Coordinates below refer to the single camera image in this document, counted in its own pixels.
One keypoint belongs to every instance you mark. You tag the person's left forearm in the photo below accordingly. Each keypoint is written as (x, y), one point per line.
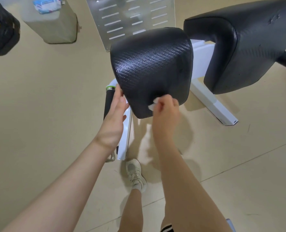
(61, 190)

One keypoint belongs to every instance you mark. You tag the perforated metal footplate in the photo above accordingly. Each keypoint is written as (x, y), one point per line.
(123, 19)

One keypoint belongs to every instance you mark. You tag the black textured cushion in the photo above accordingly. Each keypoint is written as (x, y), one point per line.
(152, 67)

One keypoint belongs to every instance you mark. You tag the blue white wet wipe pack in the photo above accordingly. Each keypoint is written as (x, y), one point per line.
(47, 4)

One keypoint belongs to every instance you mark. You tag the person's left leg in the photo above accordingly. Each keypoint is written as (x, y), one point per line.
(131, 212)

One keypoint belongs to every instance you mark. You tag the black cushion with small dents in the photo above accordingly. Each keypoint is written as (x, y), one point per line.
(244, 45)

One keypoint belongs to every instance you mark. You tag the person's grey white shirt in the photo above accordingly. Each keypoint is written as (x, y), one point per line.
(231, 225)

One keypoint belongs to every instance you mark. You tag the person's right hand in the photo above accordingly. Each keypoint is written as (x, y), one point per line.
(166, 118)

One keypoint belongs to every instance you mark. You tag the person's right forearm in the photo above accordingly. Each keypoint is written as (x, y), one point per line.
(189, 190)

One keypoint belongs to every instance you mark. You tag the white machine frame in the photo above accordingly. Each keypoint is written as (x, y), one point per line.
(203, 62)

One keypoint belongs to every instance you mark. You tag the person's left beige sneaker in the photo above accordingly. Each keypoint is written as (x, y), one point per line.
(135, 173)

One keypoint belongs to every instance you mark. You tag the person's black striped shorts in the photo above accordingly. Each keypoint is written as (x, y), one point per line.
(166, 228)

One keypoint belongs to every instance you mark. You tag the white cleaning wipe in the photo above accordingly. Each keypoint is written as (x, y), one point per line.
(152, 105)

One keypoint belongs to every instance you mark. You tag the person's left hand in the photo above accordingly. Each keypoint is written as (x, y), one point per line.
(114, 125)

